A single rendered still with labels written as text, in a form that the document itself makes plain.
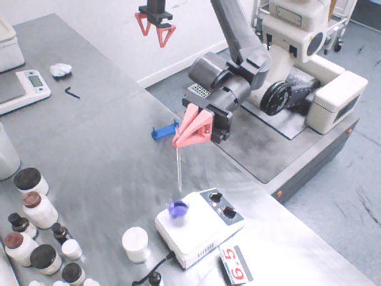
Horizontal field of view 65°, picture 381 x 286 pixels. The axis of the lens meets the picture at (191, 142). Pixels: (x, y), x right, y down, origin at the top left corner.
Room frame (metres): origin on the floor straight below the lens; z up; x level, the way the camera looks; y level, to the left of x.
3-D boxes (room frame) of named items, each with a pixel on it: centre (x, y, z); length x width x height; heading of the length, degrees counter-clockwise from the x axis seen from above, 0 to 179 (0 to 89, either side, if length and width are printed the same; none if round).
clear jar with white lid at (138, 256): (0.29, 0.13, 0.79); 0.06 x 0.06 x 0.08
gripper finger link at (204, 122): (0.38, 0.01, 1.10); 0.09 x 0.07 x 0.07; 141
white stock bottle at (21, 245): (0.28, 0.40, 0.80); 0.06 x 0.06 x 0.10
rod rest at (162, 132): (0.70, 0.09, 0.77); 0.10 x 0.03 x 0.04; 119
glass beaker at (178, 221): (0.33, 0.03, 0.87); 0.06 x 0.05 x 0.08; 25
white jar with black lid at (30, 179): (0.47, 0.45, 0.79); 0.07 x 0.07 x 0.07
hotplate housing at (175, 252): (0.35, -0.02, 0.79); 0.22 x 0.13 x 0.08; 126
